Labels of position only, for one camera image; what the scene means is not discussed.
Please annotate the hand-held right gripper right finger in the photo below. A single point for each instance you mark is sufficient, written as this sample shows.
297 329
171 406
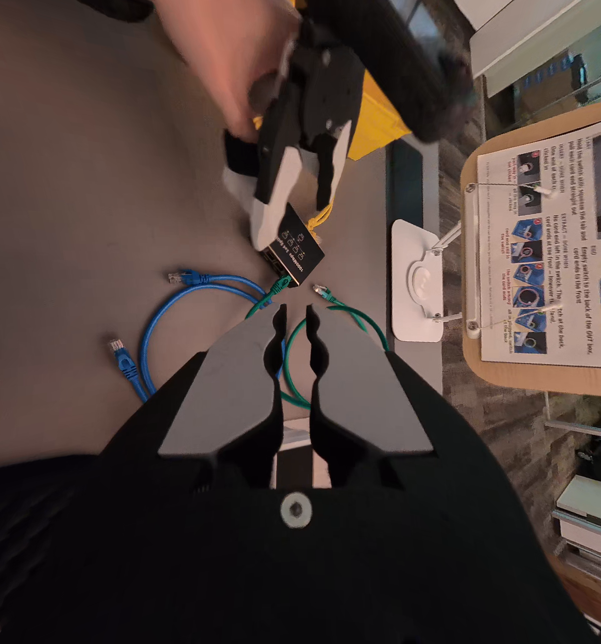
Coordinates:
365 392

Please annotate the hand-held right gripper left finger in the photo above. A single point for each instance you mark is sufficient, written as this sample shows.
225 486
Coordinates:
220 392

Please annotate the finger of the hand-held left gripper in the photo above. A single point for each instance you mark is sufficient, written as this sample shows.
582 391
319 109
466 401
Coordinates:
338 161
280 201

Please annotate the black network switch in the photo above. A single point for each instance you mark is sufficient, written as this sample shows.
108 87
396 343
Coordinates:
300 246

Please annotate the person's left hand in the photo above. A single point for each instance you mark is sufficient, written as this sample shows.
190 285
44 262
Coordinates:
220 55

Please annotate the yellow plastic bin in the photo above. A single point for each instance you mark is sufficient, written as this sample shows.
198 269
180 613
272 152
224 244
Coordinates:
381 126

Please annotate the wooden board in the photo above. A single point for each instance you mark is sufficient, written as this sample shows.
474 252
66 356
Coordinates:
469 362

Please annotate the white document stand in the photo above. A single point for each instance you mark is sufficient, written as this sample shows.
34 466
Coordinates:
416 281

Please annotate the white table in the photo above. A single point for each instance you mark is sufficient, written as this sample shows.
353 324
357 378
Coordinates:
521 35

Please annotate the printed instruction sheet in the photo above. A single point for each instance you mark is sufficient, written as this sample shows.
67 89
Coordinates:
567 241

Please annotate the white drawer cabinet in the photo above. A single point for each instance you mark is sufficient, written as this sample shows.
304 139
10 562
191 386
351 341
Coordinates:
592 523

